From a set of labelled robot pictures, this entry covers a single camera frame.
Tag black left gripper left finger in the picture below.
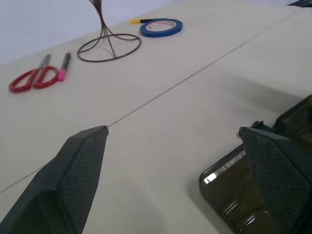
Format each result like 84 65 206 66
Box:
0 125 109 234

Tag blue tape roll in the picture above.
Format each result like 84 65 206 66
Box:
139 19 184 38

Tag yellow capped black marker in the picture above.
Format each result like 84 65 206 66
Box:
130 18 171 25

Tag dark transparent screwdriver bit case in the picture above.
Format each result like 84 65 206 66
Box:
198 95 312 234

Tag dark object at table edge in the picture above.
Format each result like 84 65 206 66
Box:
287 0 312 8

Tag pink capped black marker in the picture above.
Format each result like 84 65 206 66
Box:
57 52 72 82

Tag brown wire stand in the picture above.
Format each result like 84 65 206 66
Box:
77 0 142 63

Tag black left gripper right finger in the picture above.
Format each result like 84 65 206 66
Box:
238 126 312 234

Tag red handled scissors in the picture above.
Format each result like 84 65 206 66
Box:
9 54 60 93

